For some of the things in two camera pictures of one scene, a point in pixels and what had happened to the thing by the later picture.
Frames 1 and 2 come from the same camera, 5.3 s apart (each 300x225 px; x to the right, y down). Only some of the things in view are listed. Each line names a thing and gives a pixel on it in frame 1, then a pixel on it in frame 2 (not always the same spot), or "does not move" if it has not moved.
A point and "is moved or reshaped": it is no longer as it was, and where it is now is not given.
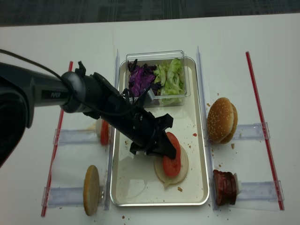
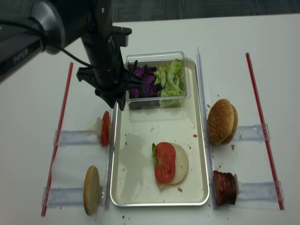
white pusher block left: x=99 y=126 does not move
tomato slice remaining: x=104 y=132 does not move
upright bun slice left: x=91 y=190 does not move
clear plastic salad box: x=167 y=73 does not move
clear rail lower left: x=64 y=197 does not move
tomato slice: x=172 y=166 is moved or reshaped
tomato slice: x=104 y=132 → x=165 y=168
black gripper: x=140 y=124 → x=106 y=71
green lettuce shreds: x=170 y=76 does not move
